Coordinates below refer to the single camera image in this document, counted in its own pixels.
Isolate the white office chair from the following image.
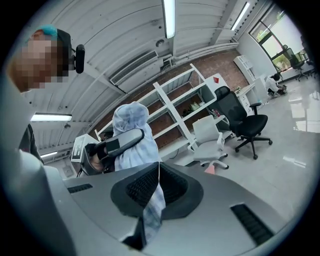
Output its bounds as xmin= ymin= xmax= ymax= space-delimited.
xmin=187 ymin=115 xmax=230 ymax=170

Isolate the black head-mounted camera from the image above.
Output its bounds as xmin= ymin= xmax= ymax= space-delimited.
xmin=56 ymin=28 xmax=86 ymax=75

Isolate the blue plaid shirt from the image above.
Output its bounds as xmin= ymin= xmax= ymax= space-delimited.
xmin=111 ymin=101 xmax=167 ymax=244

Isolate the person's left hand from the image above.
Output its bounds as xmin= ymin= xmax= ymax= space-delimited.
xmin=84 ymin=142 xmax=110 ymax=174

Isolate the person's dark shirt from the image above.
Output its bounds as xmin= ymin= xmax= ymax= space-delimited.
xmin=18 ymin=123 xmax=45 ymax=166

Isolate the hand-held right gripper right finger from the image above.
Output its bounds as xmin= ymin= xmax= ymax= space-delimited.
xmin=139 ymin=162 xmax=287 ymax=256

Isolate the white air conditioner unit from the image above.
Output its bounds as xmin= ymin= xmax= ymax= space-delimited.
xmin=108 ymin=50 xmax=161 ymax=93

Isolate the black chair by window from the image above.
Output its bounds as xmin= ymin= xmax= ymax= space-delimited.
xmin=282 ymin=44 xmax=316 ymax=82

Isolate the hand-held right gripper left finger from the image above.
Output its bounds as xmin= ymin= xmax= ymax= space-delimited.
xmin=43 ymin=161 xmax=161 ymax=256

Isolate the black office chair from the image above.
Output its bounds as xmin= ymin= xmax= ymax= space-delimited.
xmin=214 ymin=85 xmax=274 ymax=161

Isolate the white shelf unit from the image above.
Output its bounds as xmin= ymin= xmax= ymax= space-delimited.
xmin=94 ymin=63 xmax=234 ymax=166

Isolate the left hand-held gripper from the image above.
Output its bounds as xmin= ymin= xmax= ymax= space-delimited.
xmin=70 ymin=128 xmax=146 ymax=176

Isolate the large window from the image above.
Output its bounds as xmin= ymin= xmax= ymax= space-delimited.
xmin=249 ymin=9 xmax=310 ymax=74

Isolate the ceiling tube light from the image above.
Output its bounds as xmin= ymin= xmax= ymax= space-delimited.
xmin=161 ymin=0 xmax=177 ymax=40
xmin=29 ymin=112 xmax=73 ymax=123
xmin=230 ymin=1 xmax=251 ymax=32
xmin=39 ymin=150 xmax=59 ymax=159

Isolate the person's face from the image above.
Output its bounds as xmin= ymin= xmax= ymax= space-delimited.
xmin=11 ymin=37 xmax=70 ymax=92

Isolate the white desk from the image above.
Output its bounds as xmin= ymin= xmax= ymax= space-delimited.
xmin=236 ymin=81 xmax=269 ymax=116

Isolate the white cabinet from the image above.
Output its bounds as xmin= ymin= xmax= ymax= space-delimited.
xmin=233 ymin=54 xmax=256 ymax=81

